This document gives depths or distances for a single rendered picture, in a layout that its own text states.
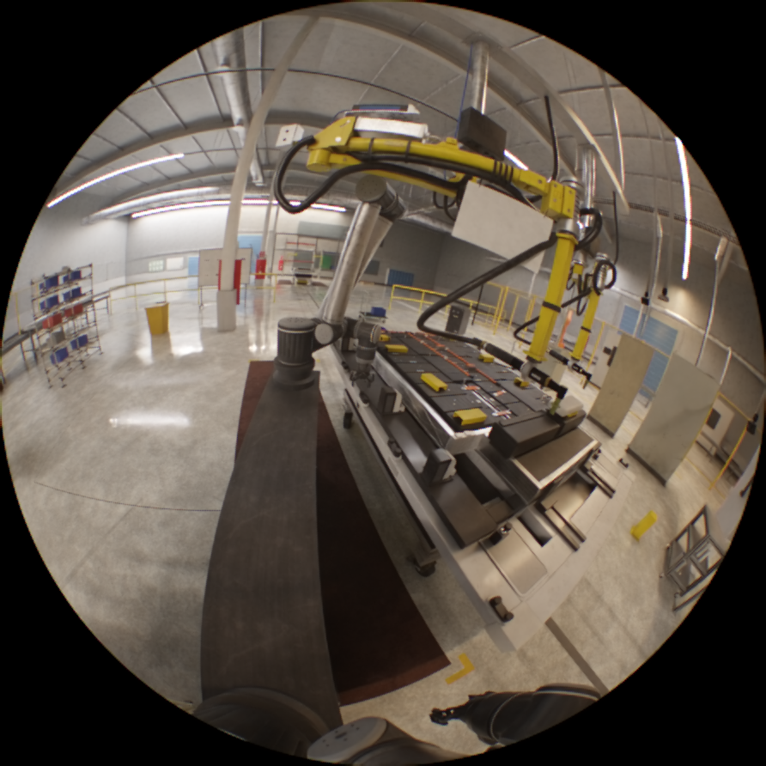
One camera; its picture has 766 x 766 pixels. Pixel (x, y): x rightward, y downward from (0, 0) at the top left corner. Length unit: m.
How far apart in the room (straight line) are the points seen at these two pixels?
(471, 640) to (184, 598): 1.69
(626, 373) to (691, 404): 1.59
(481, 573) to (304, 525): 0.58
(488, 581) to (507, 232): 1.15
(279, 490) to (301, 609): 0.39
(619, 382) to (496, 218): 4.91
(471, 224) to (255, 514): 1.14
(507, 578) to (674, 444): 4.90
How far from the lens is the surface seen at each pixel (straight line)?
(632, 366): 5.48
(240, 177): 5.89
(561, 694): 0.44
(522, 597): 0.95
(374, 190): 1.12
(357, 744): 0.32
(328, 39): 11.29
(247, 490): 0.85
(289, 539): 0.74
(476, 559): 0.90
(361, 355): 1.31
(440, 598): 1.73
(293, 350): 1.25
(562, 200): 1.00
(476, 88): 1.54
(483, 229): 0.88
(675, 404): 5.41
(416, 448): 1.09
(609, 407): 5.60
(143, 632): 1.95
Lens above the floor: 1.57
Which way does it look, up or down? 26 degrees down
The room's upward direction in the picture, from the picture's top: 11 degrees clockwise
